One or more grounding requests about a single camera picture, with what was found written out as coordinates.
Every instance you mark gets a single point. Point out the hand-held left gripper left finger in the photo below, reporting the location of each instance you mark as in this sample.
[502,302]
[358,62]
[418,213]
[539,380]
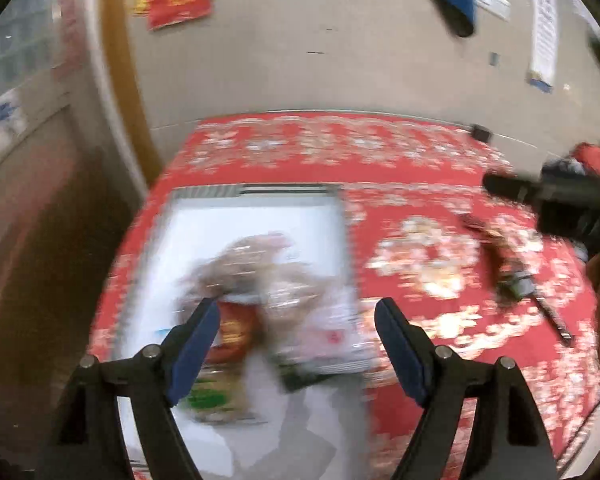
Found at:
[195,355]

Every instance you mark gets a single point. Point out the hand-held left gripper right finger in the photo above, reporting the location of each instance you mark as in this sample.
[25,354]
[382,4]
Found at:
[402,355]

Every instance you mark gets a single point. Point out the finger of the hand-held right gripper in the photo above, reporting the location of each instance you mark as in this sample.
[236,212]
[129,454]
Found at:
[510,187]

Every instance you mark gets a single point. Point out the white snack packet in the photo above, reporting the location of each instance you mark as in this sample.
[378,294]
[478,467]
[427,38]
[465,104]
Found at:
[330,330]

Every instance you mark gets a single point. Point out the white plastic basket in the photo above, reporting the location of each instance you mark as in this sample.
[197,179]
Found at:
[255,215]

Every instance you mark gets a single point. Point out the zip bag of brown snacks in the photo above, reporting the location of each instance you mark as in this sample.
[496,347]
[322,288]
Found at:
[260,260]

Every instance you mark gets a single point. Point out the bright green snack packet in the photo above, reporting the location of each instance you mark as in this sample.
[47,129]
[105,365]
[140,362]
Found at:
[215,395]

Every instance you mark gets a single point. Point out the red bag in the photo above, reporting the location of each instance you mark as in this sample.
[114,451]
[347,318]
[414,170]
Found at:
[595,160]

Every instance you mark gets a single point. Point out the red snack packet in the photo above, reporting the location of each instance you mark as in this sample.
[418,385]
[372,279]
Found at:
[237,330]

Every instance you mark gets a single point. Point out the brown strip packet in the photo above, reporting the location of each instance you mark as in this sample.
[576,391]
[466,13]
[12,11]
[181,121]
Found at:
[487,245]

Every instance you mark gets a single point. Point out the small black object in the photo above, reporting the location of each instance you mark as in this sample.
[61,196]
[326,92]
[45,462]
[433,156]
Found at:
[481,133]

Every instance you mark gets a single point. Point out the red floral tablecloth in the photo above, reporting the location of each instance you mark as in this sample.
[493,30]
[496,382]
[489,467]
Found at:
[430,200]

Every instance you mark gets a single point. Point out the black stick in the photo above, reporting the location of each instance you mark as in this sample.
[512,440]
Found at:
[555,320]

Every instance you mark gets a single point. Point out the small grey object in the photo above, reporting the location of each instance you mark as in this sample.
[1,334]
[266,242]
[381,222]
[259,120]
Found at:
[494,59]

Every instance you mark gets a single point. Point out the long white paper sheet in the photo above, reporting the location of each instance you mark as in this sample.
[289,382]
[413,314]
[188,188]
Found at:
[544,25]

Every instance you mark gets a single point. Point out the yellow door frame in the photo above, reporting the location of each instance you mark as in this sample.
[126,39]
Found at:
[125,60]

